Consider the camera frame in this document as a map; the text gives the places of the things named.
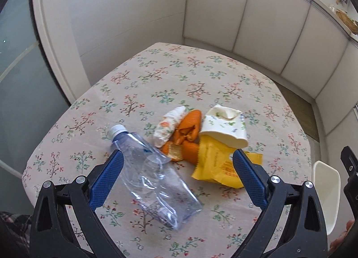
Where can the clear plastic bottle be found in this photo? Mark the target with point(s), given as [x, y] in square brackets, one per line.
[156, 179]

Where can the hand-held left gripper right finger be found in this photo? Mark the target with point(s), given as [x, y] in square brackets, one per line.
[250, 179]

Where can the white trash bin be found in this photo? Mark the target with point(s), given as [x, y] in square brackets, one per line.
[325, 191]

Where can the crushed floral paper cup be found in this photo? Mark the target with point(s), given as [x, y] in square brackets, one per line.
[223, 132]

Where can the floral tissue wrapper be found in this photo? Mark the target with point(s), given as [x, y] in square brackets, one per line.
[167, 126]

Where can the yellow snack packet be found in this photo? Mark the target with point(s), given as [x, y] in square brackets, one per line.
[212, 163]

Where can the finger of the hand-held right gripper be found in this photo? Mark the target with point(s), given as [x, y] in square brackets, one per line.
[351, 163]

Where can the frosted glass door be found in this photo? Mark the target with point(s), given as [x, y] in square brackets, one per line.
[19, 93]

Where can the large orange peel piece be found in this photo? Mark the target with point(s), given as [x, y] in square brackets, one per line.
[190, 122]

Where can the white cabinet door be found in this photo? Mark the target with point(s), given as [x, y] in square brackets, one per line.
[338, 87]
[313, 51]
[268, 23]
[215, 6]

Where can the white door frame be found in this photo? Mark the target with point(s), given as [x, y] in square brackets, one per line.
[53, 37]

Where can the small orange peel piece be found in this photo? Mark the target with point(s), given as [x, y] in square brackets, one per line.
[174, 151]

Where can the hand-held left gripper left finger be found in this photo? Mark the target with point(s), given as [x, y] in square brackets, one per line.
[106, 179]

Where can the wicker basket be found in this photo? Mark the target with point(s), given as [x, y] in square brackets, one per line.
[348, 20]

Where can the person's right hand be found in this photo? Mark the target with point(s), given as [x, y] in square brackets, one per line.
[339, 239]

